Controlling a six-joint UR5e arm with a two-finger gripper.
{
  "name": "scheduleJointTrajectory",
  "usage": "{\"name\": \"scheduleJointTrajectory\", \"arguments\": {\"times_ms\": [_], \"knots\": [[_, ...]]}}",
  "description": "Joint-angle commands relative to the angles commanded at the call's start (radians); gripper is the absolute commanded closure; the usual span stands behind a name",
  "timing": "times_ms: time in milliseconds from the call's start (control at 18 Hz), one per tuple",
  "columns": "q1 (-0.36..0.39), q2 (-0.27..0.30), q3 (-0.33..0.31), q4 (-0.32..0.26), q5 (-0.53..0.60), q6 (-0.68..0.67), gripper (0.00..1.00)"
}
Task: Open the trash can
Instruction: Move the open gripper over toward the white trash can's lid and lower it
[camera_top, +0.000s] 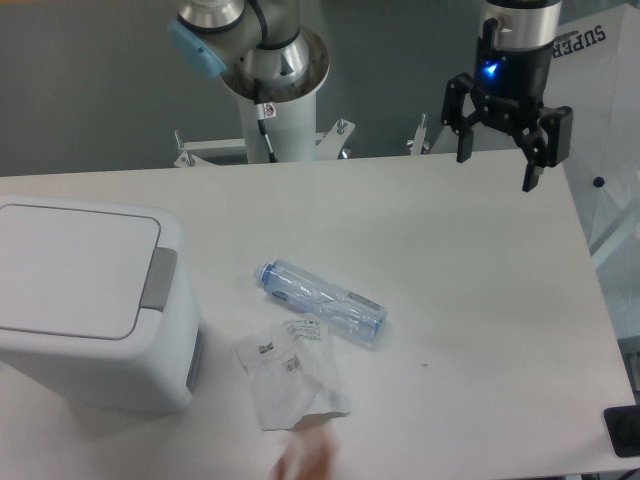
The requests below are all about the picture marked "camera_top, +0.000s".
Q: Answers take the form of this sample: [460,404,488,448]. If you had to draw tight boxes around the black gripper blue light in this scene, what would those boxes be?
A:
[441,42,573,192]

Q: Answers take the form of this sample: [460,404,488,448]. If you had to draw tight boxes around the white push-lid trash can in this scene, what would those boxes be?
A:
[1,194,204,414]

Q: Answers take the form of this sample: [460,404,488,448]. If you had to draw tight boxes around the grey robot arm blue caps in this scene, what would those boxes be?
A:
[168,1,573,191]

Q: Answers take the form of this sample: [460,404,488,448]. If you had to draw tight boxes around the blurred human hand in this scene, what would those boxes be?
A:
[271,425,337,480]

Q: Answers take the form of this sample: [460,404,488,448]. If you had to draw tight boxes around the white umbrella with SUPERIOR print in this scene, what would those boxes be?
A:
[438,6,639,257]

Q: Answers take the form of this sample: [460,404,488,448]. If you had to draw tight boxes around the clear plastic water bottle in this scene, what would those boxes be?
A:
[254,259,388,347]

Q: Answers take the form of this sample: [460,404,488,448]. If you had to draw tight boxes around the black device at table corner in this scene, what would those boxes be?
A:
[603,405,639,458]

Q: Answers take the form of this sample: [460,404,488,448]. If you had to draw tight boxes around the crumpled clear plastic bag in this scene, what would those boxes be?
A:
[235,318,351,431]

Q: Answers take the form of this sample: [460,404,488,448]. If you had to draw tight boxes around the white metal base frame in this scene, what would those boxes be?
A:
[172,113,432,169]

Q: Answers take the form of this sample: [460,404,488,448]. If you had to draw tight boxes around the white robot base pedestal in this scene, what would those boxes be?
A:
[222,27,330,164]

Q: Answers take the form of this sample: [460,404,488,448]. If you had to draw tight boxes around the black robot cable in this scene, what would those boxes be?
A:
[252,79,279,164]

